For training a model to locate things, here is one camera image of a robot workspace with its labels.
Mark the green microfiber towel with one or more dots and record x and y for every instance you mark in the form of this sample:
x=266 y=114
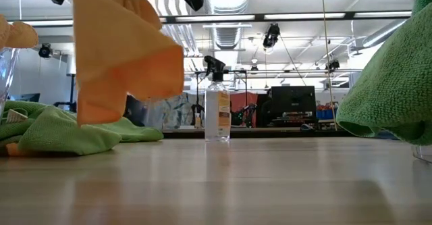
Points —
x=388 y=83
x=67 y=133
x=141 y=133

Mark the black background robot arm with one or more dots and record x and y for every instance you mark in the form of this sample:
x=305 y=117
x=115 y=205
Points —
x=248 y=111

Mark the black ceiling spotlight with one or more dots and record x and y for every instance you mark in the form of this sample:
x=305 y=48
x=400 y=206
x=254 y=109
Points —
x=332 y=64
x=45 y=50

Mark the clear plastic basket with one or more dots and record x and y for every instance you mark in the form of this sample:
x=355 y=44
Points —
x=8 y=69
x=423 y=154

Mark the black background screen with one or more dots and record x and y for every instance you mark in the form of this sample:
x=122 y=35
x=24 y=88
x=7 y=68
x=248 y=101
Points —
x=27 y=97

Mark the grey patterned curtain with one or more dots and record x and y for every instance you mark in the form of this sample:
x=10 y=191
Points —
x=175 y=111

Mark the red curtain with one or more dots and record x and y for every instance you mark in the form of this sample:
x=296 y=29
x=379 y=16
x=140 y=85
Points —
x=244 y=98

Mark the clear spray bottle orange label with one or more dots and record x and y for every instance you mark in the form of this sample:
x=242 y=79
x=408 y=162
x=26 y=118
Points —
x=217 y=117

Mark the small orange bottle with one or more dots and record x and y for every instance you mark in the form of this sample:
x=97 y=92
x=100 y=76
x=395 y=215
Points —
x=198 y=121

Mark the person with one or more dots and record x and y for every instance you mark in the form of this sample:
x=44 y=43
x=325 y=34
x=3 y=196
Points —
x=266 y=113

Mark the blue storage bins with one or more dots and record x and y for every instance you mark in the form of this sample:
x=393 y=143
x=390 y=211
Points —
x=325 y=114

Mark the black computer monitor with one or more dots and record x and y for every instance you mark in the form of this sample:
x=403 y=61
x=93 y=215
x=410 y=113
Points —
x=293 y=100

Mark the silver ventilation duct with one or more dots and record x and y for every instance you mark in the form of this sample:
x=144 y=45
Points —
x=227 y=2

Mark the black hanging camera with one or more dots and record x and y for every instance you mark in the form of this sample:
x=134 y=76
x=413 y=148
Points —
x=271 y=36

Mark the black aluminium rig frame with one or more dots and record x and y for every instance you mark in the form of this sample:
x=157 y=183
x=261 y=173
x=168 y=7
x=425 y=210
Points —
x=270 y=133

